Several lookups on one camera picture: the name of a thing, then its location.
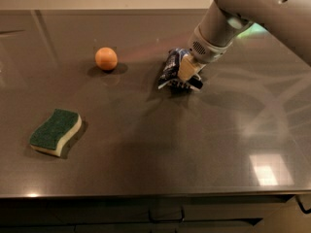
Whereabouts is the blue chip bag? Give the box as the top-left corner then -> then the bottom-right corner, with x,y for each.
157,48 -> 191,90

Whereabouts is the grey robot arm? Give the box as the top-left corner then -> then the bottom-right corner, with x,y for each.
178,0 -> 311,83

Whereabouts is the orange ball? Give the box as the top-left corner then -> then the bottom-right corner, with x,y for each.
95,48 -> 118,71

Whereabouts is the black drawer handle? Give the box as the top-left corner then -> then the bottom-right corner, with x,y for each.
148,207 -> 186,224

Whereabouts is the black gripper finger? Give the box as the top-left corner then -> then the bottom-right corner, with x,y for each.
188,77 -> 203,90

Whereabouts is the green and white sponge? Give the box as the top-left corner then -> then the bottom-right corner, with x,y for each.
29,109 -> 82,157

